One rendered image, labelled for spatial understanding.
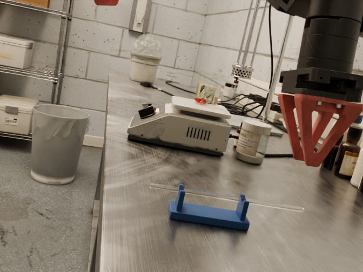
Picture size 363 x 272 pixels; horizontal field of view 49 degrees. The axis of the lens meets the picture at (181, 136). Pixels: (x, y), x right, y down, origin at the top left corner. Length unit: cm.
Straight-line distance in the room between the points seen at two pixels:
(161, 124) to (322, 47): 41
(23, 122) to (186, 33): 140
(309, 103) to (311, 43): 7
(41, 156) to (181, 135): 171
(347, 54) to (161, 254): 28
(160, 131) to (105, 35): 244
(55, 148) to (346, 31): 207
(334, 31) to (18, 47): 262
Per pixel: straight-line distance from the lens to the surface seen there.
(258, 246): 48
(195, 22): 324
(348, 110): 43
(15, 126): 290
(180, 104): 77
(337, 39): 44
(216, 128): 78
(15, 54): 293
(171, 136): 77
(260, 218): 55
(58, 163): 240
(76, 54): 319
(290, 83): 45
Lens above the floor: 95
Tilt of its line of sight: 13 degrees down
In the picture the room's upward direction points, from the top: 12 degrees clockwise
